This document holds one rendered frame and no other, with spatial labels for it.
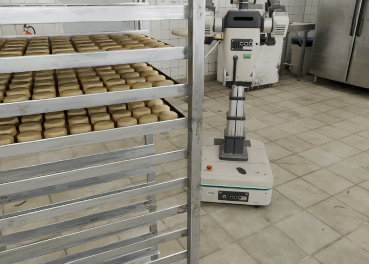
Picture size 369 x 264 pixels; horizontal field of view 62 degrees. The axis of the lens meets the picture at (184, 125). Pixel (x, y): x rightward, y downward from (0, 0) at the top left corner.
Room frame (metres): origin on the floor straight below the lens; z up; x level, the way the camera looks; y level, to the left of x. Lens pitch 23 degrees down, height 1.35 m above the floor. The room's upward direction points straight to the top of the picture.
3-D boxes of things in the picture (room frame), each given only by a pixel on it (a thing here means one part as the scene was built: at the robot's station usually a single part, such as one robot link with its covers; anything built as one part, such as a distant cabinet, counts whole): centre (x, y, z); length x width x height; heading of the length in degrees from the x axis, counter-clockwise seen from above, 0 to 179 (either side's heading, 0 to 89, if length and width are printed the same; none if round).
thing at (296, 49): (5.95, -2.29, 0.33); 0.54 x 0.53 x 0.66; 30
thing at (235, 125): (2.06, -0.37, 0.38); 0.13 x 0.13 x 0.40; 84
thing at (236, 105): (2.06, -0.37, 0.53); 0.11 x 0.11 x 0.40; 84
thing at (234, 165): (2.07, -0.37, 0.24); 0.68 x 0.53 x 0.41; 174
